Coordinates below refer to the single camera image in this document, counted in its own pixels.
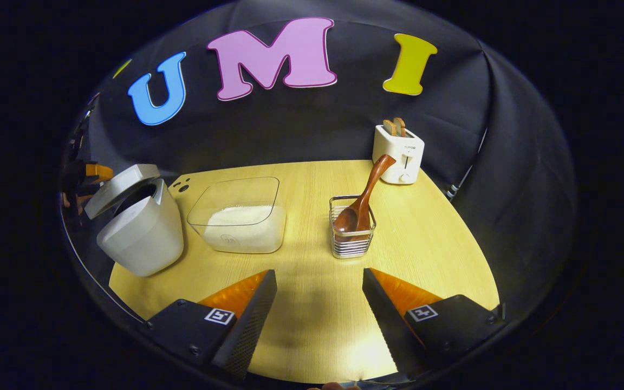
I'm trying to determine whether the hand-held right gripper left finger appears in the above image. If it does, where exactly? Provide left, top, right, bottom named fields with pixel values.
left=141, top=269, right=278, bottom=381

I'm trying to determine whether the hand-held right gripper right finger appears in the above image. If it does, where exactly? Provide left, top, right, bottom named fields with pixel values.
left=362, top=268, right=508, bottom=378

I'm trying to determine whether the white rice cooker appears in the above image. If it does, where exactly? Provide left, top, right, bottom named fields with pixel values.
left=84, top=164, right=184, bottom=277

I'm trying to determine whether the metal wire chopstick holder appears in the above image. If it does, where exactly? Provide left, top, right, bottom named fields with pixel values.
left=329, top=195, right=376, bottom=259

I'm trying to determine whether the white rice heap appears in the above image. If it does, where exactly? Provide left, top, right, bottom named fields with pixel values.
left=204, top=205, right=285, bottom=253

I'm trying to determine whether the brown wooden spoon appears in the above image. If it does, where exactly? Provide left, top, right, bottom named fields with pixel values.
left=333, top=154, right=397, bottom=235

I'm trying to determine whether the clear plastic container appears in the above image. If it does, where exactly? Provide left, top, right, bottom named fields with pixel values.
left=187, top=177, right=287, bottom=254

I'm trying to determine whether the white toaster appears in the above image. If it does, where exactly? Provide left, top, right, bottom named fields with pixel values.
left=372, top=125, right=425, bottom=185

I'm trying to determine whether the black backdrop cloth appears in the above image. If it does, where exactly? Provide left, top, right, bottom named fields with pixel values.
left=60, top=0, right=578, bottom=326

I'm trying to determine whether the thin backdrop cable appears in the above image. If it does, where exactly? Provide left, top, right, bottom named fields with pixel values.
left=445, top=127, right=489, bottom=198

